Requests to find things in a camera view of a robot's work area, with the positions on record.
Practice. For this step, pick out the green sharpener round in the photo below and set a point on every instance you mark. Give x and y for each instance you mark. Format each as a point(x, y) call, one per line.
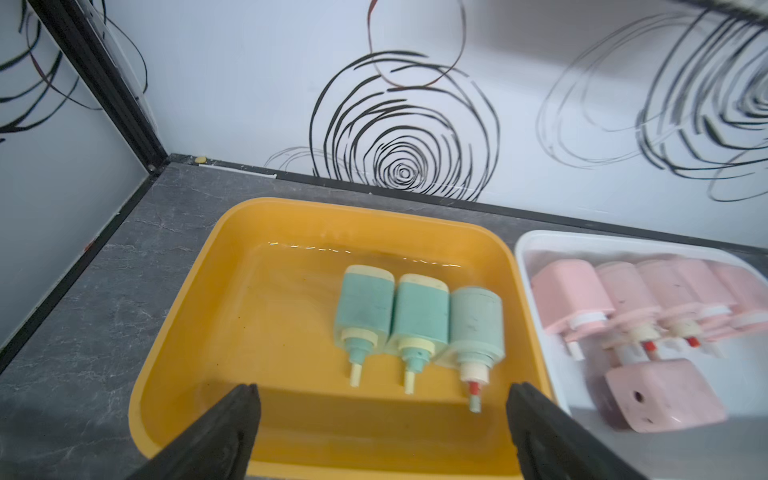
point(476, 339)

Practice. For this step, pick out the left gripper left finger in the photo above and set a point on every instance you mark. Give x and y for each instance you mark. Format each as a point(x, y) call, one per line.
point(216, 446)

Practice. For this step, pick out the pink sharpener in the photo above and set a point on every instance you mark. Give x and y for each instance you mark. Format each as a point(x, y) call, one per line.
point(715, 299)
point(636, 311)
point(680, 308)
point(664, 396)
point(571, 302)
point(749, 314)

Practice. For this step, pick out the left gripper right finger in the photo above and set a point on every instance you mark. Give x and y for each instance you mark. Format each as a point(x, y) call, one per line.
point(551, 445)

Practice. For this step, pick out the white plastic tray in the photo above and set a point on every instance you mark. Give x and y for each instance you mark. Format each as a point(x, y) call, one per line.
point(734, 449)

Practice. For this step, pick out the yellow plastic tray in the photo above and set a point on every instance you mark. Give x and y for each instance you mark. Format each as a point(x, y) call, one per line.
point(258, 307)

